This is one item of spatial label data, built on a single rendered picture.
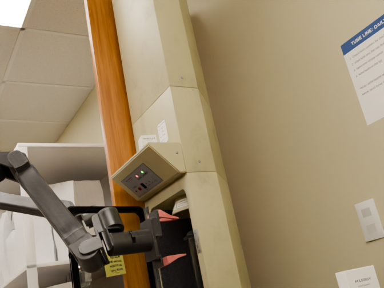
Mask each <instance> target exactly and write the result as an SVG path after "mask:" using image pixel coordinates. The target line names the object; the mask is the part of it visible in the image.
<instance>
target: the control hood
mask: <svg viewBox="0 0 384 288"><path fill-rule="evenodd" d="M142 163H144V164H145V165H146V166H147V167H148V168H150V169H151V170H152V171H153V172H154V173H156V175H157V176H159V177H160V178H161V179H162V180H163V181H162V182H161V183H159V184H158V185H156V186H155V187H154V188H152V189H151V190H149V191H148V192H147V193H145V194H144V195H143V196H141V197H140V198H139V197H138V196H137V195H135V194H134V193H133V192H132V191H131V190H130V189H129V188H128V187H126V186H125V185H124V184H123V183H122V182H121V181H122V180H123V179H125V178H126V177H127V176H128V175H129V174H130V173H132V172H133V171H134V170H135V169H136V168H137V167H138V166H140V165H141V164H142ZM185 172H186V169H185V163H184V159H183V154H182V148H181V144H180V143H179V142H148V143H147V144H145V145H144V147H143V148H141V149H140V150H139V151H138V152H137V153H136V154H135V155H134V156H133V157H131V158H130V159H129V160H128V161H127V162H126V163H125V164H124V165H123V166H122V167H121V168H120V169H118V170H117V171H116V172H115V173H114V174H113V175H112V176H111V178H112V180H113V181H114V182H116V183H117V184H118V185H120V187H121V188H123V189H124V190H125V191H126V192H128V193H129V194H130V195H131V196H132V197H133V198H135V199H136V200H137V201H139V202H143V201H145V200H147V199H148V198H150V197H151V196H152V195H154V194H155V193H157V192H158V191H160V190H161V189H162V188H164V187H165V186H167V185H168V184H170V183H171V182H172V181H174V180H176V179H177V178H178V177H180V176H181V175H183V174H184V173H185Z"/></svg>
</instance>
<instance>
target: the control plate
mask: <svg viewBox="0 0 384 288"><path fill-rule="evenodd" d="M141 171H143V173H141ZM136 175H137V176H138V177H136ZM152 177H153V178H154V179H151V178H152ZM149 180H151V182H149ZM162 181H163V180H162V179H161V178H160V177H159V176H157V175H156V173H154V172H153V171H152V170H151V169H150V168H148V167H147V166H146V165H145V164H144V163H142V164H141V165H140V166H138V167H137V168H136V169H135V170H134V171H133V172H132V173H130V174H129V175H128V176H127V177H126V178H125V179H123V180H122V181H121V182H122V183H123V184H124V185H125V186H126V187H128V188H129V189H130V190H131V191H132V192H133V193H134V194H135V195H137V196H138V197H139V198H140V197H141V196H143V195H144V194H145V193H147V192H148V191H149V190H151V189H152V188H154V187H155V186H156V185H158V184H159V183H161V182H162ZM146 182H147V183H148V184H146ZM141 183H143V184H144V185H145V186H146V187H147V188H146V189H145V188H144V187H143V186H141V185H140V184H141ZM139 187H140V188H141V189H142V190H138V188H139ZM135 190H136V191H137V192H135Z"/></svg>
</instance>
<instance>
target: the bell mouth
mask: <svg viewBox="0 0 384 288"><path fill-rule="evenodd" d="M172 216H175V217H179V219H184V218H190V212H189V207H188V203H187V197H186V194H184V195H182V196H180V197H178V198H176V200H175V204H174V208H173V212H172Z"/></svg>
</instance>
